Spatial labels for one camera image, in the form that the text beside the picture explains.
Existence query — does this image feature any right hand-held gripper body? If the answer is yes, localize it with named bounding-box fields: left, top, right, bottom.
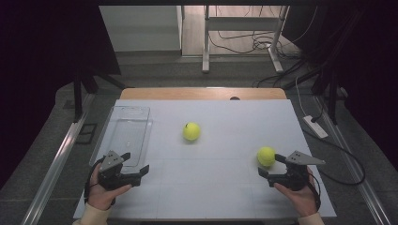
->
left=268, top=150, right=327, bottom=191

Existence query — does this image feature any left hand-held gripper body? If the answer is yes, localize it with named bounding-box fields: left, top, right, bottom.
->
left=98, top=150, right=142, bottom=191

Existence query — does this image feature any yellow tennis ball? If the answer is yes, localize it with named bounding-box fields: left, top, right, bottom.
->
left=182, top=122, right=202, bottom=142
left=256, top=146, right=277, bottom=168

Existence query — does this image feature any person's right hand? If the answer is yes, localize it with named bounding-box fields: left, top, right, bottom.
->
left=273, top=167, right=318, bottom=218

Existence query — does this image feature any person's left hand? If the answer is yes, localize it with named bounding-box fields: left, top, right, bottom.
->
left=86, top=162, right=133, bottom=211

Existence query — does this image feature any clear plastic container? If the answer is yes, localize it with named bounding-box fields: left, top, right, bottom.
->
left=88, top=105, right=154, bottom=168

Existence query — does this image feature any white power strip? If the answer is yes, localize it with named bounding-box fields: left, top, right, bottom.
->
left=302, top=114, right=329, bottom=140

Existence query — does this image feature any black metal stand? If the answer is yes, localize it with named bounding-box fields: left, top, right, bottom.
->
left=72, top=67, right=128, bottom=124
left=311, top=59, right=349, bottom=126

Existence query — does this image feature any wooden table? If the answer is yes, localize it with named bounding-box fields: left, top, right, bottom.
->
left=119, top=87, right=288, bottom=101

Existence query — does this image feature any dark curtain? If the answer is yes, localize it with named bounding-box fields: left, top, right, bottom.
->
left=283, top=5, right=398, bottom=173
left=0, top=0, right=122, bottom=190

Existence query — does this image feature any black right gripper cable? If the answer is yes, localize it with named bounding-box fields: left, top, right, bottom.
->
left=308, top=172, right=323, bottom=212

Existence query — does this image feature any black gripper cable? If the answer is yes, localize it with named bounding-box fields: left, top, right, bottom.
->
left=84, top=157, right=105, bottom=204
left=308, top=172, right=323, bottom=212

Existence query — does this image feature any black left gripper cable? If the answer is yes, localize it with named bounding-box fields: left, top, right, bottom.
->
left=84, top=157, right=105, bottom=204

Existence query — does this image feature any black floor bracket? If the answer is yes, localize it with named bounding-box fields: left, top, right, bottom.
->
left=74, top=123, right=99, bottom=145

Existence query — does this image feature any aluminium floor rail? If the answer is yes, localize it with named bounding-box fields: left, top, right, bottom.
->
left=20, top=93, right=96, bottom=225
left=313, top=93, right=392, bottom=225

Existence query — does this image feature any black power cable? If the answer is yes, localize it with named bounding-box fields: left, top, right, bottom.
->
left=301, top=106, right=366, bottom=186

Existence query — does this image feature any tangle of floor cables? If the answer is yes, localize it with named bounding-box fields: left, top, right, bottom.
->
left=208, top=5, right=318, bottom=88

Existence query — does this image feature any white metal desk frame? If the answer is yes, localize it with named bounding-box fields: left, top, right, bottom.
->
left=201, top=5, right=290, bottom=74

